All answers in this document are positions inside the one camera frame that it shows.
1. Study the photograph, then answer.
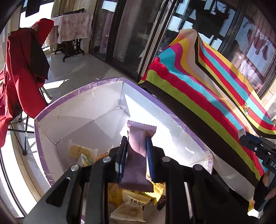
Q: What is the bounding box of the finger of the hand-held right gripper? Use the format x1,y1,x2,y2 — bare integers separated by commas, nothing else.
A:
239,135,270,161
245,131,276,149

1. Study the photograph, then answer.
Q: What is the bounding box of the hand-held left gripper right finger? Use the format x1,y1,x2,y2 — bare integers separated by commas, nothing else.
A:
145,135,259,224

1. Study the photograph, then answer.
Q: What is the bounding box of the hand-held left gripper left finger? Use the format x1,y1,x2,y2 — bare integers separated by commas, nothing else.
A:
23,136,130,224

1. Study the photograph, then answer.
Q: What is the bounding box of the small pink snack packet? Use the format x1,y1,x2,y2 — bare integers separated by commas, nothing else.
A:
118,120,157,192

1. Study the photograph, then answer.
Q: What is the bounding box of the orange checked snack packet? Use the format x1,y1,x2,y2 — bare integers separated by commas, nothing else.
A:
95,149,113,161

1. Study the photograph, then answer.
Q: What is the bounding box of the clear yellow bread packet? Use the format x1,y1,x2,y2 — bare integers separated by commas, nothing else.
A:
68,140,98,166

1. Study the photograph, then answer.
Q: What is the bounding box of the black snack packet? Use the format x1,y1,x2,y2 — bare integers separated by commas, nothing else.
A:
157,195,166,211

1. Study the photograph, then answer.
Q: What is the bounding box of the white box with purple tape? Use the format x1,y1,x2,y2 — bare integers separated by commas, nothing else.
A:
34,77,214,224

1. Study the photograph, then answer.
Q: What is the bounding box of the person's right hand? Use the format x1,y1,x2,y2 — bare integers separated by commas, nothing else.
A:
262,170,276,201

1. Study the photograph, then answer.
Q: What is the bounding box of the striped colourful cloth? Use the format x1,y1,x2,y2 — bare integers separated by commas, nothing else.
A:
138,29,276,212

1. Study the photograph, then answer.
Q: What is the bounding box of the metal folding chair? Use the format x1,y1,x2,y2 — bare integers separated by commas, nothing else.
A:
0,62,52,156

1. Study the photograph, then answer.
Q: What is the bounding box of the black iron table stand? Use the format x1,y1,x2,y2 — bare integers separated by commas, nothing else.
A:
54,39,85,63

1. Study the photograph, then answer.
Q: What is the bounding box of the red jacket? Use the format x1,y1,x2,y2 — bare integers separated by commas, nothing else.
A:
0,18,54,149

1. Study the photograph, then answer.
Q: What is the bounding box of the lace tablecloth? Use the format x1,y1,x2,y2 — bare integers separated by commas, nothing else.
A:
46,9,94,45

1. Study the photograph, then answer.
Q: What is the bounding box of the hanging dark cloth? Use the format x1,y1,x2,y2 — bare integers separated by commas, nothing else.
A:
25,0,41,18

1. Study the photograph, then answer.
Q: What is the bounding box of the dark glass door frame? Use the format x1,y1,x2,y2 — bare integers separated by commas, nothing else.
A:
89,0,276,97

